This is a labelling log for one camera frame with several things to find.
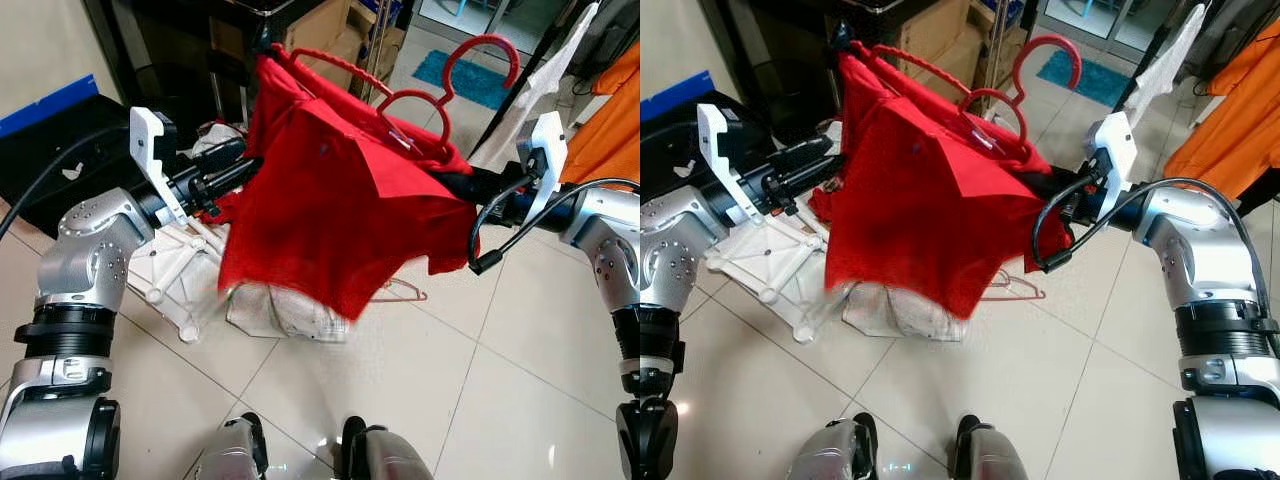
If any red clothes hanger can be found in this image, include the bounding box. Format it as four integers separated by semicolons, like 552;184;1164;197
268;34;523;151
850;34;1085;151

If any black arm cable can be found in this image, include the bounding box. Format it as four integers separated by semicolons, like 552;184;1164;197
1030;176;1276;331
467;177;641;277
0;124;133;241

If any red polo shirt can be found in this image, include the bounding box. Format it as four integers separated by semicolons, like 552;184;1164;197
218;45;483;323
820;45;1076;321

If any black bag with white logo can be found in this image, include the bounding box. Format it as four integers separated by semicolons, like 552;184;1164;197
640;90;746;186
0;95;161;239

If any pink wire clothes hanger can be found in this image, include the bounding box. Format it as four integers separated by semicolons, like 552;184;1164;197
372;276;431;304
983;268;1048;302

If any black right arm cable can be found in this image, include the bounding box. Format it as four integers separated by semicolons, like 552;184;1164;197
1030;176;1276;331
467;177;641;277

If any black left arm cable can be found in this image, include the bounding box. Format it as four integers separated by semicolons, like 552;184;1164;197
0;124;133;241

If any teal floor mat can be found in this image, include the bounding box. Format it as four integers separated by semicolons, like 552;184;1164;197
1037;50;1129;109
413;48;511;111

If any cardboard box with black print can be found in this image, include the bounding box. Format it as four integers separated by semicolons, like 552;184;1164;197
905;30;1011;101
300;30;406;106

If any grey robot right leg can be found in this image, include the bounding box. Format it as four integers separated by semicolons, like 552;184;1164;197
952;413;1031;480
338;415;436;480

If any black metal shelf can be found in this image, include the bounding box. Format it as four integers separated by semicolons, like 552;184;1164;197
80;0;291;136
700;0;901;131

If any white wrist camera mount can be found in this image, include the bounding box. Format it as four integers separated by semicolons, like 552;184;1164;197
514;111;569;227
128;105;189;227
1084;111;1140;198
696;102;753;227

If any white T-shirt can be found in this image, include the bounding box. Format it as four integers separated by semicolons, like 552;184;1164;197
1112;3;1209;129
468;0;603;169

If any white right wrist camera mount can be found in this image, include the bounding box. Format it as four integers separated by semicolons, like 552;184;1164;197
1084;111;1140;198
514;111;569;227

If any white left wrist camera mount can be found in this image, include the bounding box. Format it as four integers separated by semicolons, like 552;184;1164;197
128;105;189;227
696;102;753;227

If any plain cardboard box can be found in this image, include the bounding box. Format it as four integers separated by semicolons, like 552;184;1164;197
283;0;353;56
895;0;976;56

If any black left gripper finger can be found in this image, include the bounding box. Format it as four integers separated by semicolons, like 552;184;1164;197
222;157;265;197
802;154;848;193
205;137;249;169
790;136;838;167

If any white crumpled garment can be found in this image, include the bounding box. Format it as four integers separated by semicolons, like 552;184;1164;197
705;215;969;346
128;215;349;346

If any orange polo shirt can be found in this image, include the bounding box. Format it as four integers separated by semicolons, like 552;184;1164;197
1163;18;1280;203
558;40;641;193

